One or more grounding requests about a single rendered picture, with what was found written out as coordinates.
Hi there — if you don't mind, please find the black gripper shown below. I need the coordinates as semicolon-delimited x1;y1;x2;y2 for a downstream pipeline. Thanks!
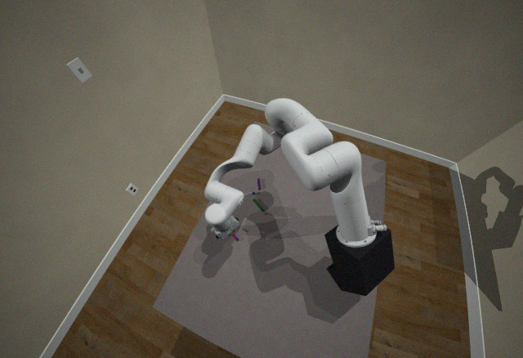
214;216;239;239

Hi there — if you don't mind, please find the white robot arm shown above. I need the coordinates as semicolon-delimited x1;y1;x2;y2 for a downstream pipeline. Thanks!
204;98;387;248

